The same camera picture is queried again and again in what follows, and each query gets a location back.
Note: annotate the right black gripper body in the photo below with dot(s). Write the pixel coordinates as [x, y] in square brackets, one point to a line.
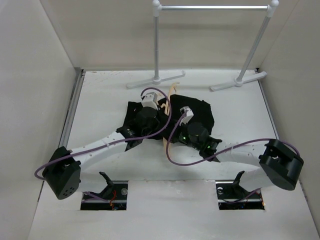
[184, 137]

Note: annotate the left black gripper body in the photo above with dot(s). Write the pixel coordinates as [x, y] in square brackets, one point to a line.
[156, 126]

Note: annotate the beige plastic hanger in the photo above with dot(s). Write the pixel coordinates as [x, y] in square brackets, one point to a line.
[166, 108]

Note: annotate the black trousers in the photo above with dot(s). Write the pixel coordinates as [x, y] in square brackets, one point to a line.
[202, 113]

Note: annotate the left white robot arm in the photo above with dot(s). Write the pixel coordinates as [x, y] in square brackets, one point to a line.
[63, 172]

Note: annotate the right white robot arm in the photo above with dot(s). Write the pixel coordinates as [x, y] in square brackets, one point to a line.
[276, 164]

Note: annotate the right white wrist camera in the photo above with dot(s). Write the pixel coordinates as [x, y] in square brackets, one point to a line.
[186, 114]

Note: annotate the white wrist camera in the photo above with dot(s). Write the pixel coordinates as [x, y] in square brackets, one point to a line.
[150, 100]
[186, 114]

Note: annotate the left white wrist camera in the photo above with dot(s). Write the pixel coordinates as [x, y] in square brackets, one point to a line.
[150, 100]

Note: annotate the aluminium side rail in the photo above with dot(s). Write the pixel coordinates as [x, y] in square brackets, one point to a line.
[72, 107]

